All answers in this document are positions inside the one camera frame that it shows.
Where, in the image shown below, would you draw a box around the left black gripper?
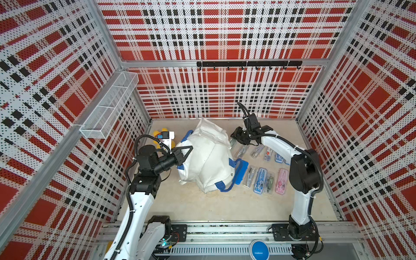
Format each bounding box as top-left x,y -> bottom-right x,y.
152,146 -> 192,174

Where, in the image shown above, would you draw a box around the clear compass case grey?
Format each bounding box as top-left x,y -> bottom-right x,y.
250,145 -> 264,159

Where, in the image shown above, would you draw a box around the white canvas cartoon bag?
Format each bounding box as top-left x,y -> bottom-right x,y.
176,118 -> 236,194

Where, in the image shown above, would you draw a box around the blue plastic pencil case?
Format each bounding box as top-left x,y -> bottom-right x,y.
235,158 -> 249,185

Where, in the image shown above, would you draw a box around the clear case red accents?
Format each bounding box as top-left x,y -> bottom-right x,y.
263,147 -> 273,162

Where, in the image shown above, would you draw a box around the clear compass case small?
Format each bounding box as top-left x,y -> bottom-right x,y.
243,166 -> 257,189

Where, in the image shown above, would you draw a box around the blue compass case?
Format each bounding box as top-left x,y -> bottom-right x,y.
253,167 -> 268,195
275,153 -> 285,163

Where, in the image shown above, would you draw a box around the clear case green refill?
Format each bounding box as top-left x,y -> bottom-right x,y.
264,172 -> 275,195

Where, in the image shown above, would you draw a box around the pink compass set case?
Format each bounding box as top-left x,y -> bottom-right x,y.
275,169 -> 289,195

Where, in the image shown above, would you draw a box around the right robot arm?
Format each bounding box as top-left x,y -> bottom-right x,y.
231,102 -> 324,241

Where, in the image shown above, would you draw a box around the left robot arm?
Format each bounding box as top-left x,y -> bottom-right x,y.
104,134 -> 193,260

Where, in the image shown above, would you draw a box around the yellow red plush toy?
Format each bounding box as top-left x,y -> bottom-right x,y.
153,128 -> 176,149

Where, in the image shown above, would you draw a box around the blue round button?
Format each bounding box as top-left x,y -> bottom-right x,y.
249,240 -> 270,260

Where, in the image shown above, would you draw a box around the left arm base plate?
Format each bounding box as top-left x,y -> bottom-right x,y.
162,224 -> 188,243

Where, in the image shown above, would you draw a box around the black hook rail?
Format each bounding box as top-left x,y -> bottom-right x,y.
196,60 -> 303,69

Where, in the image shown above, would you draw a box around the white wire mesh basket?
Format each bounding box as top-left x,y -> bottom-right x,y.
80,71 -> 138,139

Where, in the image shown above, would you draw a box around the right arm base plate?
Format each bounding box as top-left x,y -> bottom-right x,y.
271,222 -> 319,241

